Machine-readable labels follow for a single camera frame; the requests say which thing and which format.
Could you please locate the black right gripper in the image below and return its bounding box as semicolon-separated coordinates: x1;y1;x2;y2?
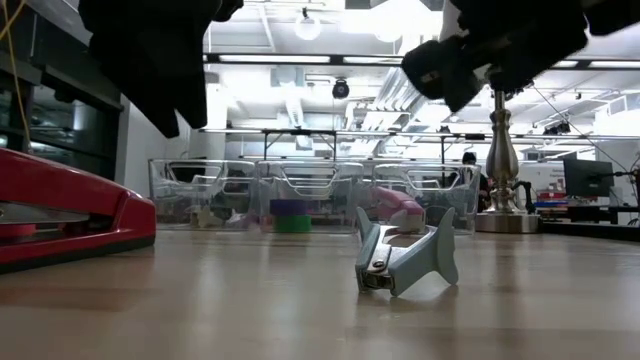
401;14;589;113

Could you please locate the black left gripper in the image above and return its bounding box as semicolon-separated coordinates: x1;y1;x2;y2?
77;0;246;139

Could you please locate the red stapler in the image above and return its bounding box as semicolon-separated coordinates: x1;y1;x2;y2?
0;147;158;275

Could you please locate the purple staple remover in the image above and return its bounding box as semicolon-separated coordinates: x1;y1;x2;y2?
234;212;261;230

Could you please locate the blue tape roll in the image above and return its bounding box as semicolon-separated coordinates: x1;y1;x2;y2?
269;198;308;217

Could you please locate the green tape roll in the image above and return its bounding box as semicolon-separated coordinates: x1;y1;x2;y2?
272;214;313;234

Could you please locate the pink eraser block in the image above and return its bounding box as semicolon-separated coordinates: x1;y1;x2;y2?
372;185;427;234

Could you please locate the light blue staple remover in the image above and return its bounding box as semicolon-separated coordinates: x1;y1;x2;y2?
354;205;460;297

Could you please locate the clear plastic bin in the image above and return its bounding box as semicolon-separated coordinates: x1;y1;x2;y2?
255;159;374;235
369;162;482;236
148;158;261;232

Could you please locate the table lamp white shade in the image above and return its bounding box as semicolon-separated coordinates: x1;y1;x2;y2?
474;84;541;235

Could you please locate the person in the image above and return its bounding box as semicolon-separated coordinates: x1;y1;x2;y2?
459;151;494;214

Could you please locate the black glass cabinet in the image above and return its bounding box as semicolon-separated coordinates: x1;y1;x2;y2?
0;0;124;181

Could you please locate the black computer monitor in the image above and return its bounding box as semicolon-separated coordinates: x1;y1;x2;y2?
563;158;615;199

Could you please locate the round white ceiling lamp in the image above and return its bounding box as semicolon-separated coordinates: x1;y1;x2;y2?
293;7;322;42

